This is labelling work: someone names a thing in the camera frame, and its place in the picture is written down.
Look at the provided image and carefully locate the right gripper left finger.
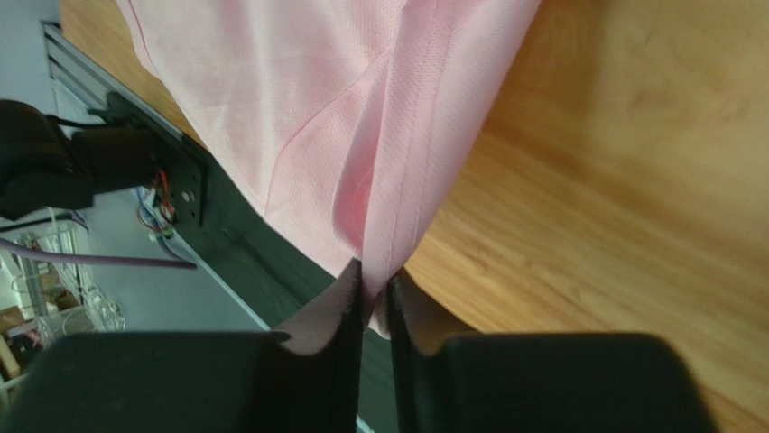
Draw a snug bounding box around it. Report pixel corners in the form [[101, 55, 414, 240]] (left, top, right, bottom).
[[277, 260, 363, 432]]

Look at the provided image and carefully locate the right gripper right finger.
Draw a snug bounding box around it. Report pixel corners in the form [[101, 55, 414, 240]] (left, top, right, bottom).
[[386, 269, 476, 432]]

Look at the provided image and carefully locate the pink t shirt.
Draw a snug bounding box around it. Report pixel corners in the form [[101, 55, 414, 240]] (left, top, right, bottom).
[[118, 1, 540, 336]]

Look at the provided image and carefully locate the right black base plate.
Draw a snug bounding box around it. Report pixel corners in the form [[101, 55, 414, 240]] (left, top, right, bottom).
[[98, 91, 252, 256]]

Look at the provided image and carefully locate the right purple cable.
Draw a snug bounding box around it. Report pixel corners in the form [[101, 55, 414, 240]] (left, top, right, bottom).
[[0, 236, 199, 270]]

